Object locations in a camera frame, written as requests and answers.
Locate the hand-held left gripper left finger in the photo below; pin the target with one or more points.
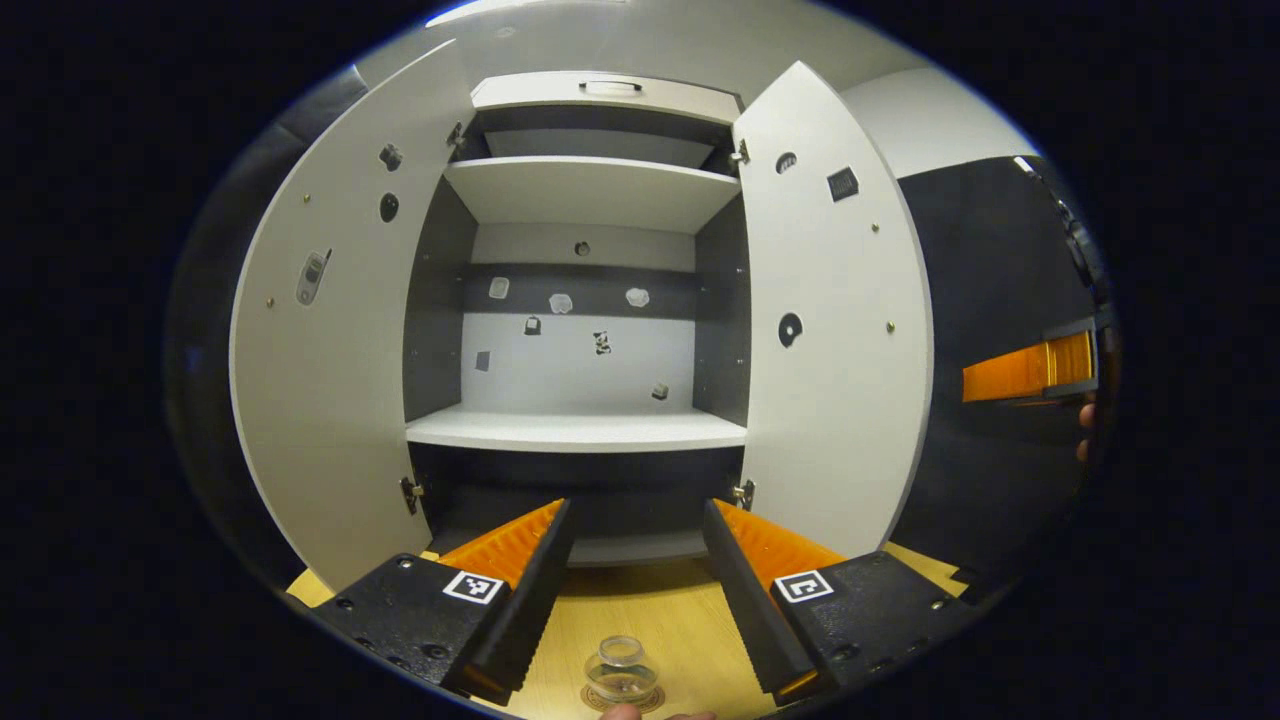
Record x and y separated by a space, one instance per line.
530 615

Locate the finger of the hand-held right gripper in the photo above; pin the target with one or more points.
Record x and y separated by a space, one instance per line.
1020 372

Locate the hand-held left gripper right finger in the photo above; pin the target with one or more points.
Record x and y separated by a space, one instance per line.
745 615

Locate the clear bottle with green label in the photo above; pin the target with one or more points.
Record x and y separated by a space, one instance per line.
621 672

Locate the round brown coaster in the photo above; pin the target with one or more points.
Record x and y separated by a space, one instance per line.
650 700

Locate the white door with cat sticker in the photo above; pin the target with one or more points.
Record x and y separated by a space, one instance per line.
830 380

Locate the white and grey cabinet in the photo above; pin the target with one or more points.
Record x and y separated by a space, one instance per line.
580 350

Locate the white door with phone sticker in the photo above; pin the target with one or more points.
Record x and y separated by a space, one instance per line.
330 400

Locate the metal door hinge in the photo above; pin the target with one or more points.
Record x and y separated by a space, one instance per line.
740 153
743 495
456 136
411 495

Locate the white cabinet flap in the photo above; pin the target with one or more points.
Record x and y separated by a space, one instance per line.
600 105

